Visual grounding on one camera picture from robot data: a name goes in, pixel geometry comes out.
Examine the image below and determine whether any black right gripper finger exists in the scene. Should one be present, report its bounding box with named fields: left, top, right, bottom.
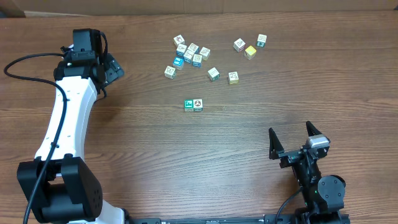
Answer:
left=269, top=128, right=285, bottom=160
left=305, top=121, right=322, bottom=136

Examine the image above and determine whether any wooden block green letter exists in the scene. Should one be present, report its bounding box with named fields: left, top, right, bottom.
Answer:
left=184, top=100, right=194, bottom=112

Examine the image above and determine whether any wooden block soccer ball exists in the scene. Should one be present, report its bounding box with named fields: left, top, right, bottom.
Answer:
left=193, top=99, right=203, bottom=111

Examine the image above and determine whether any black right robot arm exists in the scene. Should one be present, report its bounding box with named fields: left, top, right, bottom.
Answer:
left=269, top=121, right=350, bottom=224

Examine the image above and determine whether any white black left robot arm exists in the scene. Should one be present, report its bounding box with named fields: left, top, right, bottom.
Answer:
left=17, top=29, right=161, bottom=224

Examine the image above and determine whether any blue top wooden block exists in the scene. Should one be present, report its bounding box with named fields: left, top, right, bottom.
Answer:
left=172, top=57, right=184, bottom=70

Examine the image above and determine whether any wooden block blue side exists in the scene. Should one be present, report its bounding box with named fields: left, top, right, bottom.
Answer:
left=176, top=44, right=187, bottom=57

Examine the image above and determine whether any wooden block blue letter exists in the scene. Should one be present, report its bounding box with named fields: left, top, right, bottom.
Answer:
left=192, top=54, right=202, bottom=67

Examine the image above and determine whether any wooden block red picture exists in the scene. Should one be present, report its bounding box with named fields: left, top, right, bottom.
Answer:
left=173, top=35, right=185, bottom=47

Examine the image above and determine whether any wooden block blue edge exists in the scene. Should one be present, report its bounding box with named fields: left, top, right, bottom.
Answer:
left=187, top=43, right=199, bottom=54

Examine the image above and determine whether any wooden block tan picture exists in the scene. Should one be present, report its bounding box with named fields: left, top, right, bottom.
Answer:
left=200, top=47, right=211, bottom=60

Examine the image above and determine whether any wooden block green R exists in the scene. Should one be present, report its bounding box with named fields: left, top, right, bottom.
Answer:
left=208, top=67, right=220, bottom=81

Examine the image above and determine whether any wooden block yellow side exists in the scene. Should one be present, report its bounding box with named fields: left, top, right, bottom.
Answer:
left=228, top=72, right=239, bottom=85

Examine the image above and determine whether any brown cardboard backdrop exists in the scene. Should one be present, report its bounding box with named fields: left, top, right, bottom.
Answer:
left=1, top=0, right=397, bottom=17

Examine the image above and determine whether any wooden block red side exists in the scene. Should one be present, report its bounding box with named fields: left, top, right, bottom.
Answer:
left=233, top=38, right=246, bottom=52

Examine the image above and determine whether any yellow top wooden block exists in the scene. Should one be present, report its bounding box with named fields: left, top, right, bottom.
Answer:
left=244, top=45, right=257, bottom=60

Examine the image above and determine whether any wooden block green four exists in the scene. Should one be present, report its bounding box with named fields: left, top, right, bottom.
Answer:
left=256, top=34, right=267, bottom=47

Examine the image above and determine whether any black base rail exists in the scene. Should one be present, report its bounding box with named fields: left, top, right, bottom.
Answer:
left=124, top=213, right=351, bottom=224

